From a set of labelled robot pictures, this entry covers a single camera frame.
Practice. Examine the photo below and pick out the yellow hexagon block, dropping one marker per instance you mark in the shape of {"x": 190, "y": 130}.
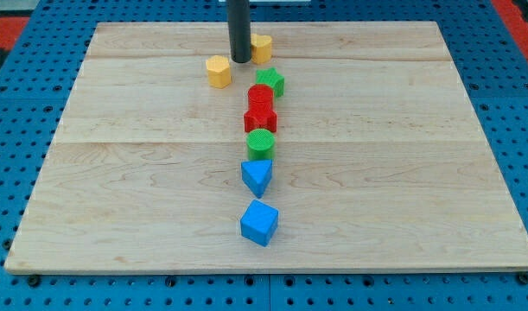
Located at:
{"x": 218, "y": 71}

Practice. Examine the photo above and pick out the yellow heart block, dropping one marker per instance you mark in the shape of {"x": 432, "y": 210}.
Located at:
{"x": 261, "y": 48}

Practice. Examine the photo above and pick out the green cylinder block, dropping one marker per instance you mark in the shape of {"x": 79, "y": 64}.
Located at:
{"x": 260, "y": 145}

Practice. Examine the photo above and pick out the blue triangle block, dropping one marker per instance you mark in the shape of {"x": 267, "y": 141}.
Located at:
{"x": 256, "y": 175}

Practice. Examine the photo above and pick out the red star block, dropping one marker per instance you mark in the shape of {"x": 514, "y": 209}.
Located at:
{"x": 260, "y": 118}

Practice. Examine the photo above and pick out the red cylinder block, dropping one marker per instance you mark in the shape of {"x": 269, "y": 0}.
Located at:
{"x": 260, "y": 96}

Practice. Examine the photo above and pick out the blue cube block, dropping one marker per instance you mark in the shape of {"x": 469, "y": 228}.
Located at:
{"x": 259, "y": 222}

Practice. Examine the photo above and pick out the green star block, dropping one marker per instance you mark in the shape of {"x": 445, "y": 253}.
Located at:
{"x": 272, "y": 78}

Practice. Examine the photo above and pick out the light wooden board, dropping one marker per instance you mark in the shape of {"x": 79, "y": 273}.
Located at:
{"x": 381, "y": 164}

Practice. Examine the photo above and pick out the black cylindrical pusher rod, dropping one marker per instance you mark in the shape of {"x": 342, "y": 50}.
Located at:
{"x": 239, "y": 29}

